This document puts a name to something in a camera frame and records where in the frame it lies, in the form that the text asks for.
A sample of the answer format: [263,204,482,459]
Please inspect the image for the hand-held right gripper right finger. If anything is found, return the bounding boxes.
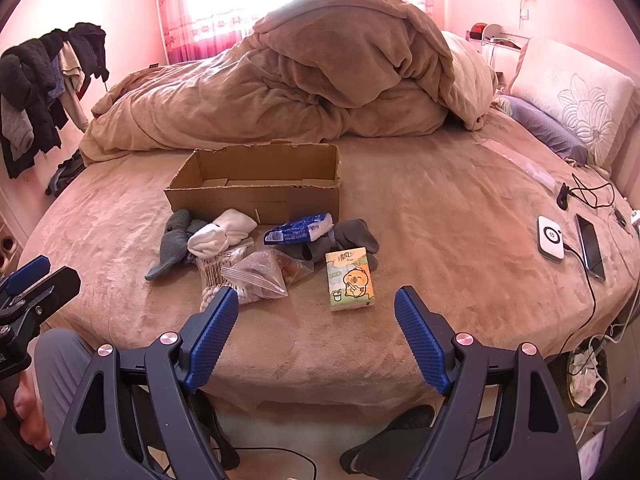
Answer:
[394,286,583,480]

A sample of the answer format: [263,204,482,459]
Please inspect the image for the black clip cable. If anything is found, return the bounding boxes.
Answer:
[556,175,617,211]

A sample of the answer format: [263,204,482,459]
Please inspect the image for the white power bank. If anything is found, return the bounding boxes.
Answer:
[537,216,566,262]

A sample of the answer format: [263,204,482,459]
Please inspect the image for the pink patterned curtain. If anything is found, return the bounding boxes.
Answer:
[152,0,446,66]

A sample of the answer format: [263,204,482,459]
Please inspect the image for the black floor cable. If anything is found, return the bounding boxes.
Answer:
[215,447,318,480]

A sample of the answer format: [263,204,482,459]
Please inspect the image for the black hooded jacket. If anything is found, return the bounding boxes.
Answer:
[67,22,110,93]

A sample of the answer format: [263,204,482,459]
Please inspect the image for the round bed brown sheet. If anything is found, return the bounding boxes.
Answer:
[17,110,640,411]

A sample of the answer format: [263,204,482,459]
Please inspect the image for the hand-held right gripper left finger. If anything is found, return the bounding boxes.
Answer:
[50,286,241,480]

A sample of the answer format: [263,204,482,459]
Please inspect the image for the beige shirt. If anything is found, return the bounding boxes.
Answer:
[56,42,90,132]

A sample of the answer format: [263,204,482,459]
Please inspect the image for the dark grey sock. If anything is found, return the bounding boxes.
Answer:
[295,218,381,261]

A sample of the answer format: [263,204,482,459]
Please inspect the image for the person's left hand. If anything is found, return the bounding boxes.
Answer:
[11,382,53,453]

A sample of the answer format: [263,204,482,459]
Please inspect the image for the white sock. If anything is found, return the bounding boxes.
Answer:
[187,208,258,259]

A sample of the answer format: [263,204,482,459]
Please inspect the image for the cardboard box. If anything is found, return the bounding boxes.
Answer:
[164,141,342,226]

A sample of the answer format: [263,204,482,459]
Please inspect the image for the white floral embroidered cushion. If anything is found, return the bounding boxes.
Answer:
[510,35,636,171]

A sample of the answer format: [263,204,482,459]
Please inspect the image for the light grey sock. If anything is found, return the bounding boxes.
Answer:
[145,208,208,282]

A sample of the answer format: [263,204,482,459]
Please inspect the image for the brown fleece blanket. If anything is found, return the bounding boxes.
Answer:
[80,0,481,163]

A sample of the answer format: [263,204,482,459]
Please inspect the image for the blue tissue packet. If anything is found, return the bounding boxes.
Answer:
[263,212,335,246]

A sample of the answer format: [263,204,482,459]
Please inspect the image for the person's leg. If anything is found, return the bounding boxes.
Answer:
[340,405,481,480]
[32,329,151,461]

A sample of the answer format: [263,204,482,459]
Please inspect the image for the beige floor rack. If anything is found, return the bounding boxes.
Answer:
[0,205,23,272]

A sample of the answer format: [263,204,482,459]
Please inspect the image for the white cable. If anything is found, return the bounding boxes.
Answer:
[592,310,640,351]

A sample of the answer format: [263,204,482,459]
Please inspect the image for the black charging cable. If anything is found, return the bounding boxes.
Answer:
[555,245,599,361]

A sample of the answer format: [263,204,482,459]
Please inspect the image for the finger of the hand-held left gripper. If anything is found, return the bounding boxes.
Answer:
[10,266,82,333]
[0,255,51,311]

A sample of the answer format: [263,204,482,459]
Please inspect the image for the trash bin with paper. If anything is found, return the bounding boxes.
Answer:
[565,345,608,413]

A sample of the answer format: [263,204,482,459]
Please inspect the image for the dark bag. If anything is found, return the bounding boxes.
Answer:
[45,150,87,198]

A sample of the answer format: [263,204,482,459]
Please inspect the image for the black fleece jacket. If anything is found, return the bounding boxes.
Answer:
[0,37,70,180]

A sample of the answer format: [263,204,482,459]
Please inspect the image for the clear zip bag brown contents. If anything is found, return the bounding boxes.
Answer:
[220,248,316,306]

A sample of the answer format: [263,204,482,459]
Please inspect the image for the person's left leg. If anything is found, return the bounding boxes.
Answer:
[32,329,151,461]

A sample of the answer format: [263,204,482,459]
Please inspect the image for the cartoon print tissue pack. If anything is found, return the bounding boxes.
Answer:
[325,249,377,312]

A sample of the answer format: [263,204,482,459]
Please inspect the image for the person's right leg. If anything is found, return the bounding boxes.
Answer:
[340,405,481,480]

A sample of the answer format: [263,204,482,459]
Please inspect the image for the grey garment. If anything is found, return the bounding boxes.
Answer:
[0,94,36,161]

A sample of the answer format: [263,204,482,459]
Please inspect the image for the black smartphone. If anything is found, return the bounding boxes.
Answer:
[575,214,607,281]

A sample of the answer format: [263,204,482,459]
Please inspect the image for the cream quilt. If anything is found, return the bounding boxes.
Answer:
[440,30,501,133]

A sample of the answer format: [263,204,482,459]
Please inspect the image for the white bedside shelf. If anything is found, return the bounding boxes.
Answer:
[480,22,532,71]

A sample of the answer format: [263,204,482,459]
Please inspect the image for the cotton swab bag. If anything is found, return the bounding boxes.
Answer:
[196,245,258,313]

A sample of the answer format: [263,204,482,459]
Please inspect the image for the purple pillow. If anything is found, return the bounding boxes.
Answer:
[500,95,588,163]

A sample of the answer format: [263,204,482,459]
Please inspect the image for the clear plastic bag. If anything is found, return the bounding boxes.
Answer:
[477,137,556,191]

